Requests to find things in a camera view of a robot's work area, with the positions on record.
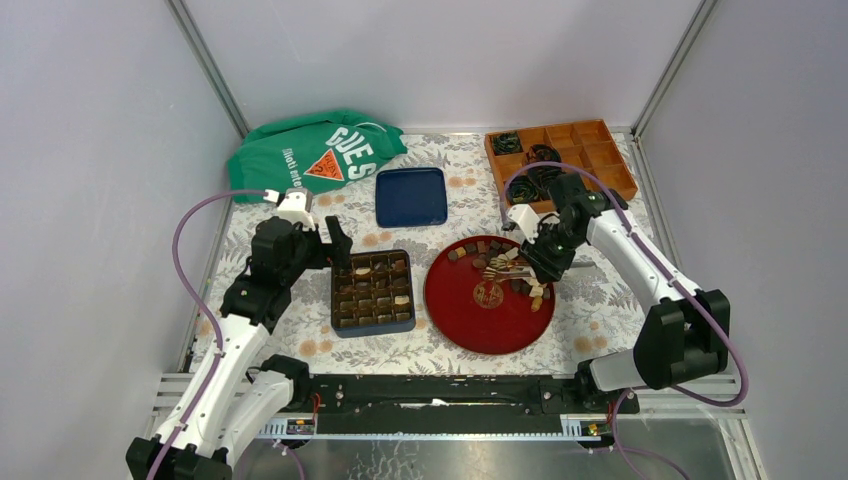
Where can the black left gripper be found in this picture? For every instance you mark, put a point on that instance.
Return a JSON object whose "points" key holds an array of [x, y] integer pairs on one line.
{"points": [[339, 248]]}

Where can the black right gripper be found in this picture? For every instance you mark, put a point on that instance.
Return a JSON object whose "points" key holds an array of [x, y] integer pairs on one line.
{"points": [[545, 268]]}

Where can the silver metal tongs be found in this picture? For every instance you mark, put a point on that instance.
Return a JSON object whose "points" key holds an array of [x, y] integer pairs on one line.
{"points": [[501, 268]]}

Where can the blue chocolate box with tray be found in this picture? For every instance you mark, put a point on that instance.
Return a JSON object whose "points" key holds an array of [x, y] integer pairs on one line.
{"points": [[373, 296]]}

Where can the blue box lid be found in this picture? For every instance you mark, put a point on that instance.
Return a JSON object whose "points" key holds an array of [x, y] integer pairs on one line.
{"points": [[411, 197]]}

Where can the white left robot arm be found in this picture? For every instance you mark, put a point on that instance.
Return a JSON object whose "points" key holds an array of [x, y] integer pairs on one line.
{"points": [[211, 426]]}

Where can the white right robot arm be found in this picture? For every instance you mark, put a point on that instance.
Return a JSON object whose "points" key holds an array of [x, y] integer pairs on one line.
{"points": [[684, 334]]}

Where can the red round plate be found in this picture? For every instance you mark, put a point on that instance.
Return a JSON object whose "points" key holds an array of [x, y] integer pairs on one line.
{"points": [[486, 316]]}

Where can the green printed bag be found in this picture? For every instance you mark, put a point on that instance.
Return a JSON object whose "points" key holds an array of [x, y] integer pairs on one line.
{"points": [[320, 152]]}

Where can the orange wooden divider tray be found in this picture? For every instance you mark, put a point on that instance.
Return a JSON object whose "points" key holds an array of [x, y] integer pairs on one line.
{"points": [[549, 150]]}

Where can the floral tablecloth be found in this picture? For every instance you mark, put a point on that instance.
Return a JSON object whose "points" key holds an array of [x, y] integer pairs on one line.
{"points": [[595, 312]]}

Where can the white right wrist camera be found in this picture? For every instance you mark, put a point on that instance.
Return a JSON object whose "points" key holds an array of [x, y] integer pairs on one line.
{"points": [[524, 219]]}

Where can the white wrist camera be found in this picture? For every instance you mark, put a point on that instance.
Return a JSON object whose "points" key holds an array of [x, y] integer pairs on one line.
{"points": [[524, 219], [295, 206]]}

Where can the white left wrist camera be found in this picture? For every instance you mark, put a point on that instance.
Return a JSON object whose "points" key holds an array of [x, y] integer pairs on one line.
{"points": [[295, 206]]}

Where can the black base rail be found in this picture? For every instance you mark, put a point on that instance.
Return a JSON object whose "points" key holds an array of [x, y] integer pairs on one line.
{"points": [[396, 405]]}

